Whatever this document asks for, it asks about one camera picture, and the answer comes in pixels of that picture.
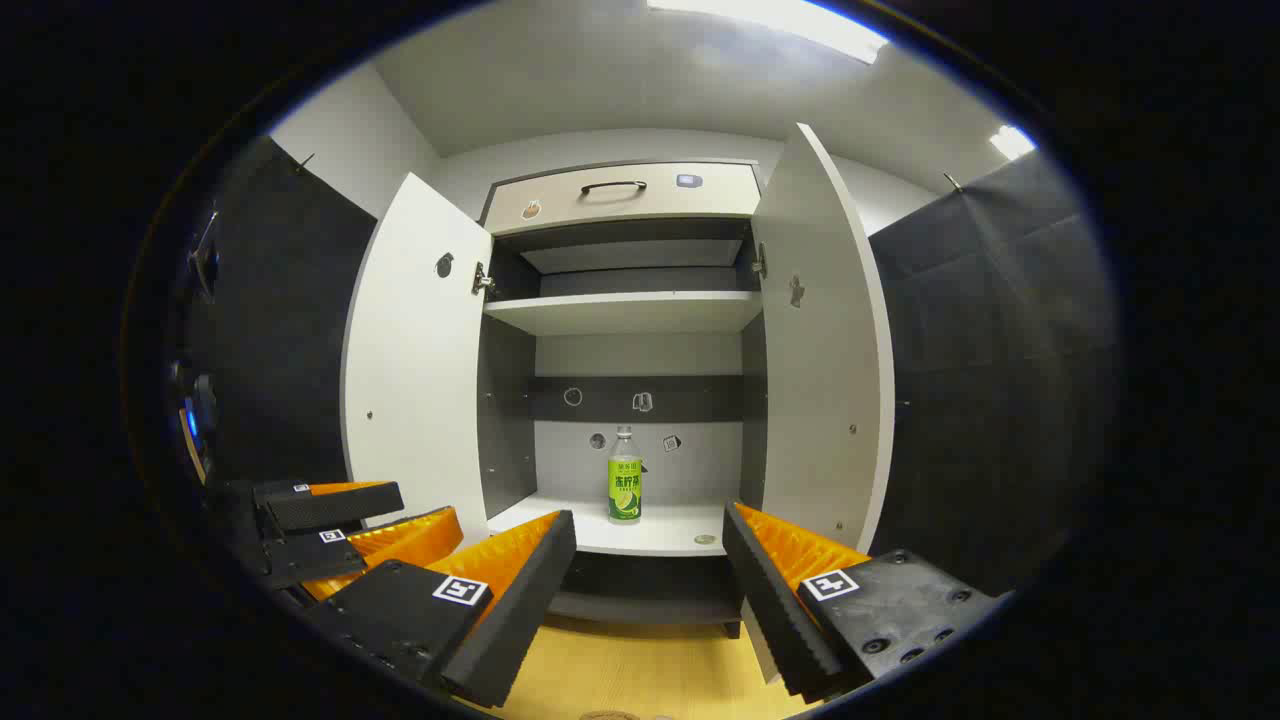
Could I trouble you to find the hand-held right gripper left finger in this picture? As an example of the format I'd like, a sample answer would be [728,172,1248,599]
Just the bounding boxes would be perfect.
[305,508,578,709]

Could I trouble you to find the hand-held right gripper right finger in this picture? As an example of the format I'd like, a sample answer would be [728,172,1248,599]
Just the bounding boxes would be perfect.
[722,500,1006,704]

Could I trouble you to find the green label clear bottle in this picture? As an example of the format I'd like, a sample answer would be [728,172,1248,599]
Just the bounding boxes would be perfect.
[607,425,644,525]

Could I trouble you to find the white cabinet door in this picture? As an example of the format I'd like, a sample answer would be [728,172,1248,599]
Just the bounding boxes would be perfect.
[742,122,896,686]
[340,172,494,551]

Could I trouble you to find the white cabinet shelf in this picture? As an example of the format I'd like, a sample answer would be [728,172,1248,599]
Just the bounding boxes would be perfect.
[487,493,746,557]
[483,290,763,336]

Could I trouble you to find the grey cabinet drawer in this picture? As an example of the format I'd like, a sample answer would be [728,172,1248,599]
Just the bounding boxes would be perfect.
[485,162,761,236]

